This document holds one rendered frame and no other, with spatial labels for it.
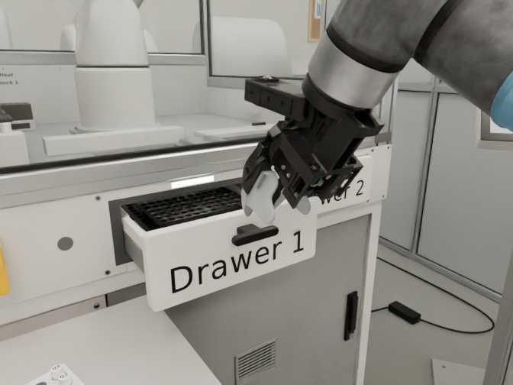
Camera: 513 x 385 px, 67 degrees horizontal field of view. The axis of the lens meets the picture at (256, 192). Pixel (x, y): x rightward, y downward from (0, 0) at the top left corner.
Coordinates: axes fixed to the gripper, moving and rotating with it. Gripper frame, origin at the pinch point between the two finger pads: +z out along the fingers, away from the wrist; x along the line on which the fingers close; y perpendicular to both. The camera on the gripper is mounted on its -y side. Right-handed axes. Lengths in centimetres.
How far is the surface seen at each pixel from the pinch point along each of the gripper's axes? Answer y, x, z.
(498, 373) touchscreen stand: 44, 90, 59
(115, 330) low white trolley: 1.9, -17.6, 22.9
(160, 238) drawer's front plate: -1.3, -12.4, 5.4
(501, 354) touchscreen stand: 40, 90, 54
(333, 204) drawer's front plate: -8.0, 33.5, 21.0
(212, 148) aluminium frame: -18.9, 4.4, 9.5
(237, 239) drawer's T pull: 2.3, -3.3, 4.3
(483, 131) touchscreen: -7, 71, 2
